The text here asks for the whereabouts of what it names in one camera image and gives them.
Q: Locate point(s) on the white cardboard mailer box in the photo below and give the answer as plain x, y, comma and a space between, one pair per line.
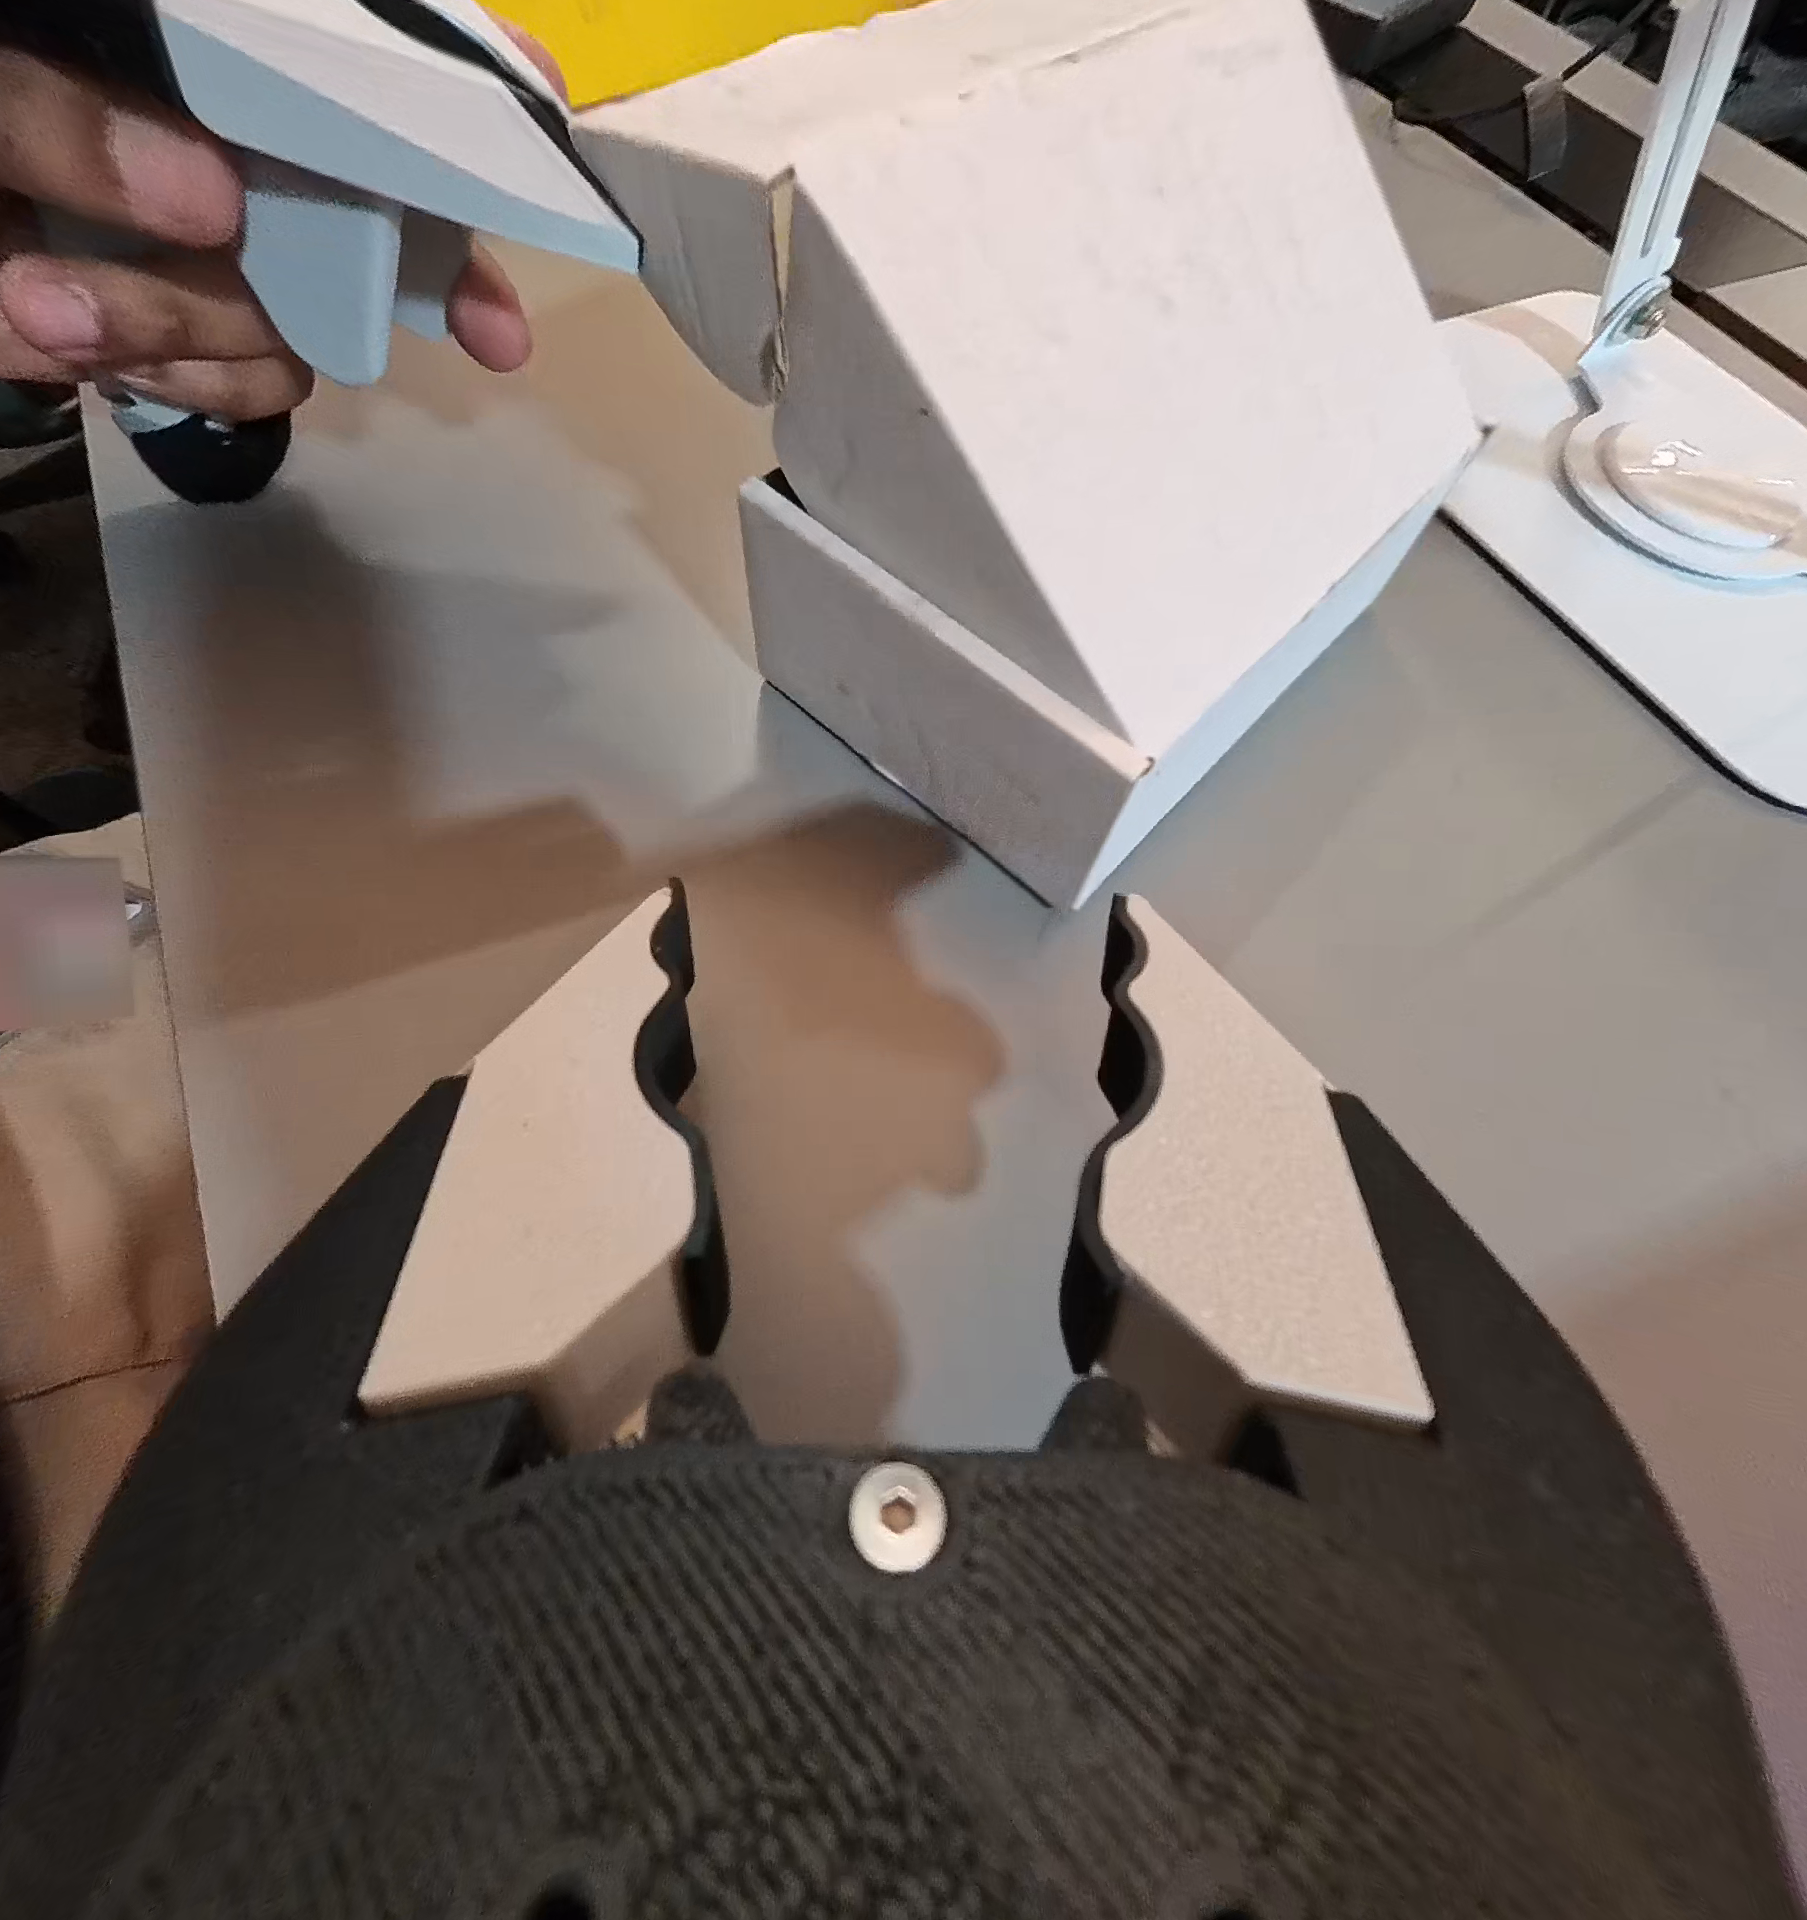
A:
1113, 376

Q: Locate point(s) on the brown cardboard box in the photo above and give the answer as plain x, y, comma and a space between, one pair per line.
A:
62, 1195

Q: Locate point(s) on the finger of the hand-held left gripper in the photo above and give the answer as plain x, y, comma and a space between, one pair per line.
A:
367, 105

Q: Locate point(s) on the grey desk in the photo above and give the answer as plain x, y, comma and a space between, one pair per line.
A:
1518, 978

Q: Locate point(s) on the yellow plastic bin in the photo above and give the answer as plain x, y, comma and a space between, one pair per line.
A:
658, 51

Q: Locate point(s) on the black office chair base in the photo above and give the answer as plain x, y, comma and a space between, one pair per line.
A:
16, 598

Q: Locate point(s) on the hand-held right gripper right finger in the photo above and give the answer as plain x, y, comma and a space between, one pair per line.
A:
1249, 1214

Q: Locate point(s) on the person's left hand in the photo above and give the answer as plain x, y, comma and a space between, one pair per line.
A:
62, 226

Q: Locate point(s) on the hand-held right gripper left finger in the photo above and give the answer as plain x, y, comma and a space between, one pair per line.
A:
559, 1195

